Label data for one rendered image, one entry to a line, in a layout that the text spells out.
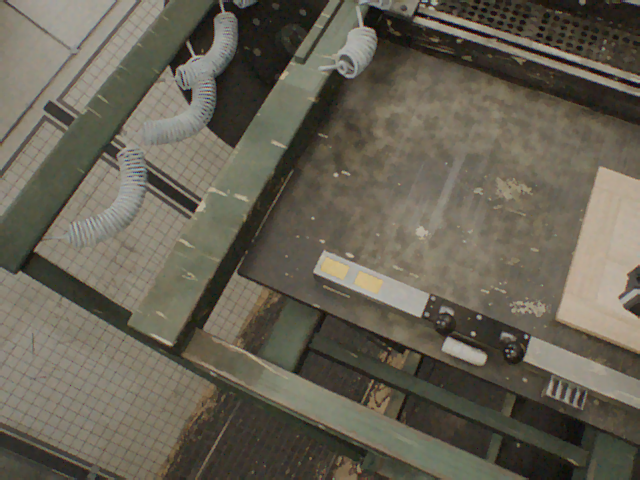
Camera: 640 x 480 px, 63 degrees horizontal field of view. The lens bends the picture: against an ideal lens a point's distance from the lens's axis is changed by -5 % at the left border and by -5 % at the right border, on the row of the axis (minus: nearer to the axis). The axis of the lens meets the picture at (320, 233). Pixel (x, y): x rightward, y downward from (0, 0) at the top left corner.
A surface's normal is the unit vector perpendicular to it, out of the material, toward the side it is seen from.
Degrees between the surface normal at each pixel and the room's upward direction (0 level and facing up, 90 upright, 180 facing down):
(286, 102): 53
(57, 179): 90
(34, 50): 90
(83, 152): 90
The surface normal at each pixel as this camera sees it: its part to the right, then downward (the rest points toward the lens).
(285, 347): -0.04, -0.43
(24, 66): 0.47, -0.04
